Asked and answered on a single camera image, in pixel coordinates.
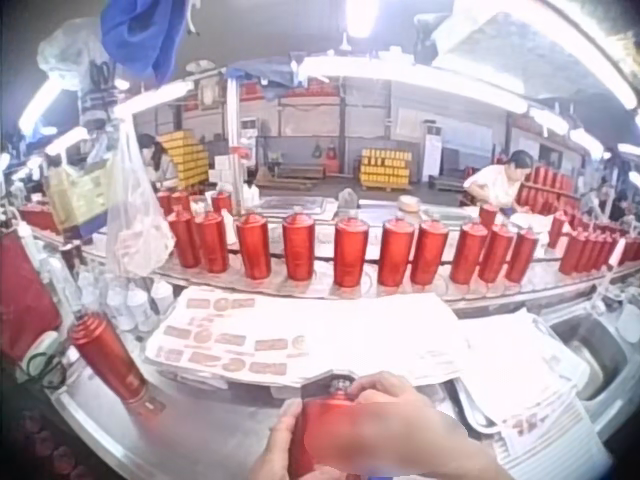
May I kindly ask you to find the steel conveyor belt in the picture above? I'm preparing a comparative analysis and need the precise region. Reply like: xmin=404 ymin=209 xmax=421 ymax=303
xmin=29 ymin=197 xmax=640 ymax=307

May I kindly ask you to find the person's left hand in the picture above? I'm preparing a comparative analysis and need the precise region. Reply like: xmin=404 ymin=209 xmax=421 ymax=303
xmin=248 ymin=399 xmax=306 ymax=480

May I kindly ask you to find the stack of yellow boxes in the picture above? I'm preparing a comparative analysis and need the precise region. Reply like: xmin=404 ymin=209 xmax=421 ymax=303
xmin=158 ymin=129 xmax=211 ymax=190

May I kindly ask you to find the green cable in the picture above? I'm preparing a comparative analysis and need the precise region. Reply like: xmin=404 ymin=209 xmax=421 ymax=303
xmin=16 ymin=348 xmax=69 ymax=392

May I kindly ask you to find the crumpled clear plastic bag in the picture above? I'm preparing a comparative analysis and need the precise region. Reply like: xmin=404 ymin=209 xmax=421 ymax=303
xmin=37 ymin=18 xmax=119 ymax=92

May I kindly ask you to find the stack of printed label sheets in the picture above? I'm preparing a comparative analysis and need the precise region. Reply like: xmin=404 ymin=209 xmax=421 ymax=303
xmin=144 ymin=284 xmax=469 ymax=390

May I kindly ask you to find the clear hanging plastic bag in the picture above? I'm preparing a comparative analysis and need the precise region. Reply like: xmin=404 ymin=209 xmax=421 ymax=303
xmin=104 ymin=118 xmax=177 ymax=277

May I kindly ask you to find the group of white plastic bottles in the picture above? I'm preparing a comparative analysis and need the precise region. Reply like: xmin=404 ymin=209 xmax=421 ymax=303
xmin=74 ymin=269 xmax=176 ymax=332

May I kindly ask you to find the red cloth bag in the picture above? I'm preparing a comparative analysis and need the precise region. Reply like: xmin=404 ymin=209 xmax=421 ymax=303
xmin=0 ymin=232 xmax=62 ymax=362

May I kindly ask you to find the white standing air conditioner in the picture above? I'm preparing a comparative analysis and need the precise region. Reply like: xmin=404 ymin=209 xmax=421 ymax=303
xmin=421 ymin=123 xmax=445 ymax=182
xmin=238 ymin=116 xmax=262 ymax=152

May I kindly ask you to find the row of red bottles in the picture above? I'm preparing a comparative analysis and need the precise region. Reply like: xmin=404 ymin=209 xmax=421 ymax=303
xmin=157 ymin=188 xmax=640 ymax=290

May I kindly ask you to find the white tube lamp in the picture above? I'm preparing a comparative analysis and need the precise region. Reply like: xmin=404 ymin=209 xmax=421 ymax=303
xmin=298 ymin=53 xmax=532 ymax=115
xmin=18 ymin=74 xmax=67 ymax=132
xmin=115 ymin=80 xmax=195 ymax=115

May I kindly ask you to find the gold patterned box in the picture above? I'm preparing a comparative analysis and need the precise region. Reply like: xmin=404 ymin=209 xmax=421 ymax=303
xmin=46 ymin=159 xmax=115 ymax=239

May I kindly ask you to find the steel tray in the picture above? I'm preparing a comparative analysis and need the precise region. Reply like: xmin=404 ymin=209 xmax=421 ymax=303
xmin=544 ymin=309 xmax=632 ymax=402

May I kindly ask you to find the stack of red boxes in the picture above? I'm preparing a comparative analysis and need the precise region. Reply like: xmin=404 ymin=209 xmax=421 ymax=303
xmin=516 ymin=166 xmax=575 ymax=212

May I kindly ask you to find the person's right hand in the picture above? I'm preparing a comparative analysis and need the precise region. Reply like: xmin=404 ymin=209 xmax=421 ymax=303
xmin=349 ymin=372 xmax=474 ymax=454

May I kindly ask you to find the stack of white paper sheets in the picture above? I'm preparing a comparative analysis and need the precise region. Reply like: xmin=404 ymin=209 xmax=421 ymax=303
xmin=449 ymin=308 xmax=604 ymax=474

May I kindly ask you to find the pallet of yellow boxes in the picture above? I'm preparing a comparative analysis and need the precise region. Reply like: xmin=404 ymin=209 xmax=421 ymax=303
xmin=358 ymin=147 xmax=414 ymax=192

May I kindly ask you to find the blue cloth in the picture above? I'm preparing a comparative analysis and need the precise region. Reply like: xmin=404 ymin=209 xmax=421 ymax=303
xmin=99 ymin=0 xmax=190 ymax=86

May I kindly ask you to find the glossy red bottle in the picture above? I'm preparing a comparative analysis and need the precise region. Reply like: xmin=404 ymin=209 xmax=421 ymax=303
xmin=287 ymin=380 xmax=374 ymax=480
xmin=68 ymin=312 xmax=166 ymax=415

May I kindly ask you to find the metal pole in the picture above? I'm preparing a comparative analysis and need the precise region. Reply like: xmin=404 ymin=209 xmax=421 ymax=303
xmin=225 ymin=74 xmax=242 ymax=202

